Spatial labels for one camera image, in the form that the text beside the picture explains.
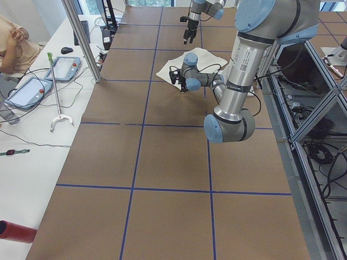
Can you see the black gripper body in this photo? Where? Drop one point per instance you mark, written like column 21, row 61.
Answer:
column 182, row 81
column 192, row 25

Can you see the cream white t-shirt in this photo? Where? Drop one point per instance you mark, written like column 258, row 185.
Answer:
column 198, row 58

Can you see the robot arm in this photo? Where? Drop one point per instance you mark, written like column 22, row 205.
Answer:
column 197, row 7
column 259, row 24

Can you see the far teach pendant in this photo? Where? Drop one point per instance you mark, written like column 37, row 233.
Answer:
column 65, row 68

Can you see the teach pendant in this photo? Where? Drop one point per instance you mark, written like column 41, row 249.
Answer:
column 65, row 68
column 30, row 93

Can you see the black computer mouse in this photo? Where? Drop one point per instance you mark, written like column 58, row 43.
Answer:
column 66, row 50

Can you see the grabber reach tool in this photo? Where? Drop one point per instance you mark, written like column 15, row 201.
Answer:
column 60, row 116

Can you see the near teach pendant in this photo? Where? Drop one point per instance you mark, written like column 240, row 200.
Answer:
column 30, row 93

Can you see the seated person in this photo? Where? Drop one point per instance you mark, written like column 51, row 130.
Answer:
column 18, row 52

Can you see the red smart watch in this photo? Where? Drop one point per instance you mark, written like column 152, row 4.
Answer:
column 13, row 152

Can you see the red bottle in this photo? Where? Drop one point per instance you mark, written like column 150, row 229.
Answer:
column 17, row 233

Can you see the aluminium frame post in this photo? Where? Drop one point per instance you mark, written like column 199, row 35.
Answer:
column 73, row 17

